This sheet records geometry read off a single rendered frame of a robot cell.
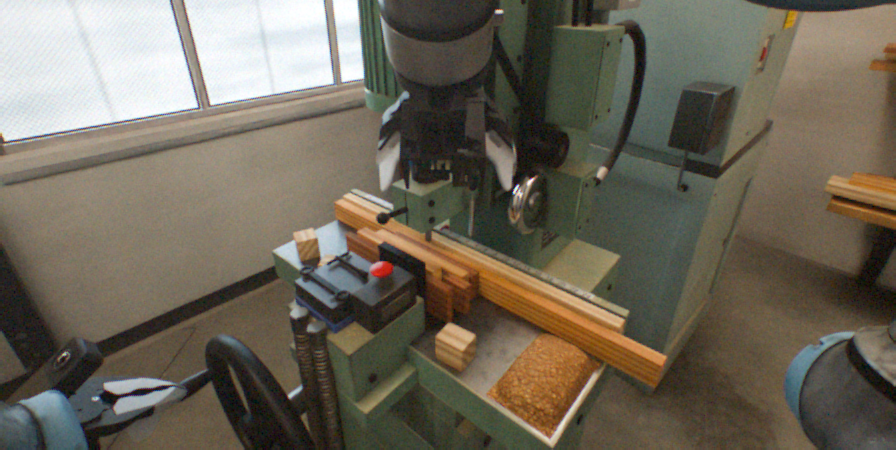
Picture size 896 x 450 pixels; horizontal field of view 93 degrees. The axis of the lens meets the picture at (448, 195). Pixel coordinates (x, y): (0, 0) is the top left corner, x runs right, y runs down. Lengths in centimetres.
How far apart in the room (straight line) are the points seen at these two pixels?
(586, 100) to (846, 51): 212
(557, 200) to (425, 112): 49
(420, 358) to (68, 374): 39
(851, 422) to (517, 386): 31
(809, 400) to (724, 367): 153
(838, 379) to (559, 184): 41
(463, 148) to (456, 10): 13
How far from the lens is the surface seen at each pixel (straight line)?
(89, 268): 207
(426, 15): 26
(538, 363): 59
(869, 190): 239
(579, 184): 73
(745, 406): 201
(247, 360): 61
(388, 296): 56
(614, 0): 79
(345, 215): 93
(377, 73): 60
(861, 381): 56
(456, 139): 35
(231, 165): 204
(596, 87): 71
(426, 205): 67
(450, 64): 28
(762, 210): 297
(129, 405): 69
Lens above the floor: 137
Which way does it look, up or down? 27 degrees down
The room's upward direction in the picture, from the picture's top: straight up
